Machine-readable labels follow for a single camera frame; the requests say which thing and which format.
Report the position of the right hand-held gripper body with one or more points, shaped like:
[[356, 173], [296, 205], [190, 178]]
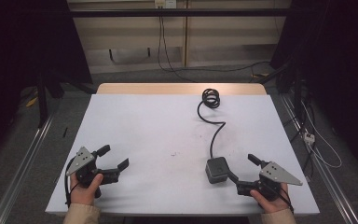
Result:
[[268, 183]]

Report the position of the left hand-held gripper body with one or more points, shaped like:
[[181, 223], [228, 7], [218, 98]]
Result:
[[85, 169]]

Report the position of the black power adapter block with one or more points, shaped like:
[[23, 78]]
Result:
[[217, 169]]

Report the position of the person's right hand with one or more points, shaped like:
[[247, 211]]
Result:
[[273, 203]]

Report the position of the person's left hand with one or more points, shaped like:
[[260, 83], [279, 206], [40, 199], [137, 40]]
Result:
[[83, 191]]

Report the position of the white table mat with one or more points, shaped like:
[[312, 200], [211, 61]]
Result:
[[155, 137]]

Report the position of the white power strip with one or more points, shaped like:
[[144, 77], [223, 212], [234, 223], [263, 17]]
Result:
[[309, 137]]

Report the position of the black metal stand leg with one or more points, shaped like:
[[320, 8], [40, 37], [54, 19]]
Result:
[[42, 102]]

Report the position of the wooden table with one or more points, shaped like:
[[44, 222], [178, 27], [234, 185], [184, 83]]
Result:
[[174, 88]]

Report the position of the black curtain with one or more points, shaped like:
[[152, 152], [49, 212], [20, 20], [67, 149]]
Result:
[[338, 62], [18, 56]]

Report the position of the aluminium floor rail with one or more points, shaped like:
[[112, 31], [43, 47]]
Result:
[[21, 168], [329, 180]]

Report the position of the black horizontal frame bar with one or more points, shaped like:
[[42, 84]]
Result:
[[180, 12]]

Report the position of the white wall socket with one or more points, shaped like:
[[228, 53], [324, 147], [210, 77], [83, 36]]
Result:
[[165, 3]]

